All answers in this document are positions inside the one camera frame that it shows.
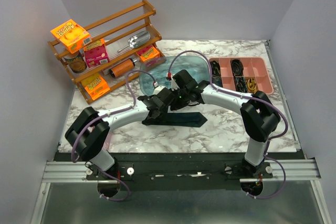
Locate dark green necktie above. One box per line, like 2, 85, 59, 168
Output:
142, 112, 207, 127

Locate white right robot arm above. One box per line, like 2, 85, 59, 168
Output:
167, 70, 280, 178

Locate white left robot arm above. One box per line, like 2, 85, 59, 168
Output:
65, 86, 174, 179

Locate rolled blue floral tie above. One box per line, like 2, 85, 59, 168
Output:
212, 76, 223, 87

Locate clear blue plastic tub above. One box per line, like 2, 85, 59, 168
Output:
139, 55, 210, 95

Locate rolled dark patterned tie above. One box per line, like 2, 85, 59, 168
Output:
210, 61, 221, 76

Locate brown cylinder bottle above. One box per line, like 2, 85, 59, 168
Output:
109, 58, 136, 78

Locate rolled blue striped tie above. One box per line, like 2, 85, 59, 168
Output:
234, 77, 248, 93

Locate orange sponge box right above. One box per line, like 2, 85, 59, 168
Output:
136, 45, 160, 62

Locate orange sponge box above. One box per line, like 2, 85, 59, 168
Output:
136, 45, 160, 62
81, 73, 110, 100

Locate rolled black tie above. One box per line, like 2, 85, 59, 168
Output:
230, 59, 244, 76

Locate pink divided organizer tray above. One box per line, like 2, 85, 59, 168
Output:
209, 57, 274, 95

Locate rolled yellow tie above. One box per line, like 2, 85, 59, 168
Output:
246, 78, 258, 93

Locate orange sponge box bottom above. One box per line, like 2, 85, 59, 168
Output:
81, 73, 110, 100

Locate wooden three-tier rack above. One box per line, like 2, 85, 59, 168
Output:
48, 0, 163, 104

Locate metal scoop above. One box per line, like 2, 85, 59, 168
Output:
117, 30, 151, 53

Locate pink Scrub Mommy box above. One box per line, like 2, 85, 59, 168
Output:
83, 38, 110, 68

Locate food can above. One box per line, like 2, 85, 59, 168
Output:
64, 51, 87, 73

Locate orange Scrub Daddy box top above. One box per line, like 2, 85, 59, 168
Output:
50, 19, 92, 54

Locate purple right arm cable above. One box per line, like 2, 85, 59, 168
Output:
167, 50, 289, 200

